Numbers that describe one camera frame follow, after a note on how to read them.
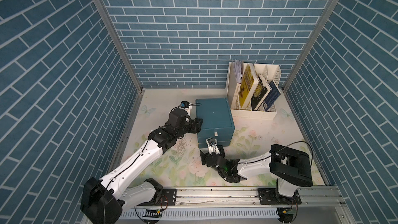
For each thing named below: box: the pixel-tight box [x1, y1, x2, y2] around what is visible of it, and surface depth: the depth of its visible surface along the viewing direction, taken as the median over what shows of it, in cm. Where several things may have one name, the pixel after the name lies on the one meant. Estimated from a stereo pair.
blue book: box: [262, 79, 282, 111], surface depth 102 cm
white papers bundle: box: [232, 59, 244, 84], surface depth 95 cm
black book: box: [250, 74, 272, 111], surface depth 100 cm
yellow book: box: [238, 63, 260, 109], surface depth 98 cm
